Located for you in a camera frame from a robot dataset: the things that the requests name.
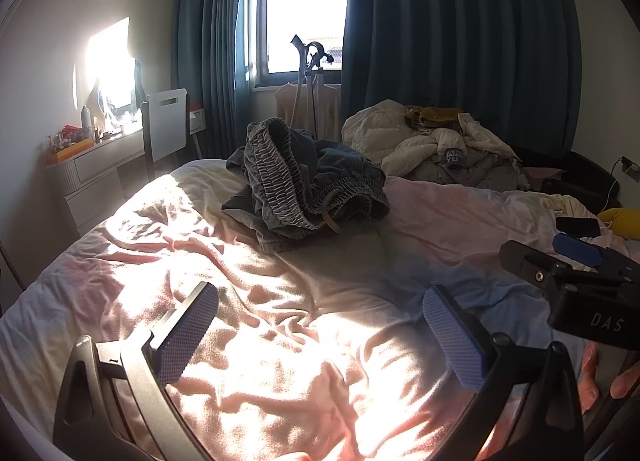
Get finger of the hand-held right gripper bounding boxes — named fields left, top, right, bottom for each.
left=552, top=233, right=640, bottom=283
left=498, top=239, right=572, bottom=300

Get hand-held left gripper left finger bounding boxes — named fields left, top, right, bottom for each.
left=52, top=281, right=221, bottom=461

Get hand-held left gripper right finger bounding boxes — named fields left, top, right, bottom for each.
left=422, top=285, right=586, bottom=461

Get brown drawstring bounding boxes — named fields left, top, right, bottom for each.
left=321, top=190, right=352, bottom=236

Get blue denim pants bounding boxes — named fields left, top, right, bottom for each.
left=221, top=117, right=391, bottom=254

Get person's right hand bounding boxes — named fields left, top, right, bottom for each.
left=580, top=341, right=640, bottom=413

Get black phone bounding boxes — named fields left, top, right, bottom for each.
left=555, top=215, right=601, bottom=238

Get yellow plush toy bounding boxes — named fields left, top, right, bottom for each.
left=598, top=208, right=640, bottom=243

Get black headboard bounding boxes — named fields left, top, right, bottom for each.
left=510, top=146, right=624, bottom=214

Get pink cloth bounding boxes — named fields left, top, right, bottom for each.
left=521, top=166, right=567, bottom=180

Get grey garment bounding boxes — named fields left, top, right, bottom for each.
left=400, top=146, right=531, bottom=192

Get mustard yellow garment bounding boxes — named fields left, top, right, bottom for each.
left=406, top=105, right=462, bottom=134

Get white dressing table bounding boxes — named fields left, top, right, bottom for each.
left=46, top=108, right=207, bottom=238

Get cream down jacket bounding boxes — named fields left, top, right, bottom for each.
left=341, top=100, right=523, bottom=176

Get white chair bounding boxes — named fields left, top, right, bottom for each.
left=141, top=88, right=203, bottom=182

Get orange box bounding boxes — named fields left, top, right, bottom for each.
left=48, top=138, right=95, bottom=165

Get teal curtain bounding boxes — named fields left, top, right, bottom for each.
left=341, top=0, right=584, bottom=158
left=172, top=0, right=271, bottom=160

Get mirror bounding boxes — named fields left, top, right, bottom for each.
left=74, top=17, right=144, bottom=118

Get garment steamer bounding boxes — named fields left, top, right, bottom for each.
left=290, top=34, right=335, bottom=142

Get window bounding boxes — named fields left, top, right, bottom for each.
left=245, top=0, right=351, bottom=90

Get white charger cable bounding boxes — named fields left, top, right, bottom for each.
left=601, top=157, right=640, bottom=212

